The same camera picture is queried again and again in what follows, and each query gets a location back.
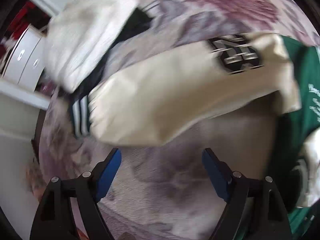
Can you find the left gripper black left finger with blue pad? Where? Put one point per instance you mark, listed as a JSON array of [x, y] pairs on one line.
[[54, 216]]

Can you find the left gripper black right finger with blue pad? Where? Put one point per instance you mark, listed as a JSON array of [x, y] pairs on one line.
[[267, 218]]

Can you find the green and cream varsity jacket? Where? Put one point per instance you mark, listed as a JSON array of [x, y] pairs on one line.
[[252, 98]]

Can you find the floral plush bed blanket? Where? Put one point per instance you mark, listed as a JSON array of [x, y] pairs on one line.
[[176, 23]]

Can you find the black garment with white stripes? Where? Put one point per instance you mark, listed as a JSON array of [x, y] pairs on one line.
[[137, 23]]

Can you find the white shelf unit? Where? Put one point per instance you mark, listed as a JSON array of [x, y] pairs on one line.
[[20, 109]]

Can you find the white drawer cabinet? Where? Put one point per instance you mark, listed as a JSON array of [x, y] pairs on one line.
[[25, 63]]

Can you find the white fluffy garment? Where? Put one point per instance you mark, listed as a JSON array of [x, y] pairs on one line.
[[79, 36]]

